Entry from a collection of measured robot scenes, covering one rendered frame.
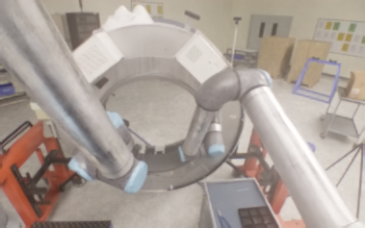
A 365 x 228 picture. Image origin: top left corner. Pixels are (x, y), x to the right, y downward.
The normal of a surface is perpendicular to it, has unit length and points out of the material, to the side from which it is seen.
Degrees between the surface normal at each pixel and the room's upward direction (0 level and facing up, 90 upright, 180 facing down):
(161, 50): 90
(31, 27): 92
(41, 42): 92
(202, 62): 90
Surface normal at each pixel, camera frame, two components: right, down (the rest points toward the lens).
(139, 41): 0.08, 0.47
